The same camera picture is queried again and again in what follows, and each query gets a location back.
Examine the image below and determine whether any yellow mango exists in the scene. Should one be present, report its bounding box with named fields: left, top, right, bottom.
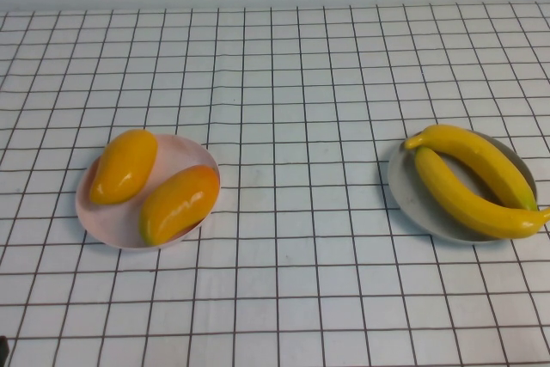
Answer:
left=89, top=128, right=159, bottom=206

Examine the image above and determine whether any white grid tablecloth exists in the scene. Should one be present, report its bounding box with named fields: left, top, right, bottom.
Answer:
left=0, top=1, right=550, bottom=367

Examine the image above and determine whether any yellow banana with long stem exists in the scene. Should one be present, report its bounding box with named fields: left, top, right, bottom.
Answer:
left=414, top=146, right=550, bottom=241

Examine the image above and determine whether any yellow banana with green tip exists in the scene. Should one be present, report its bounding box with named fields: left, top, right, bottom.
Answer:
left=403, top=124, right=541, bottom=212

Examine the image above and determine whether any pink round plate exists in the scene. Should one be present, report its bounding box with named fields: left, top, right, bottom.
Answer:
left=75, top=132, right=222, bottom=251

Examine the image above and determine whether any orange blushed mango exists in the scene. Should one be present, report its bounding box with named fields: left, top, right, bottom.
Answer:
left=138, top=163, right=221, bottom=247

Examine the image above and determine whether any grey round plate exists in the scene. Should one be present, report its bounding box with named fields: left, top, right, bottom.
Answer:
left=388, top=130, right=540, bottom=248

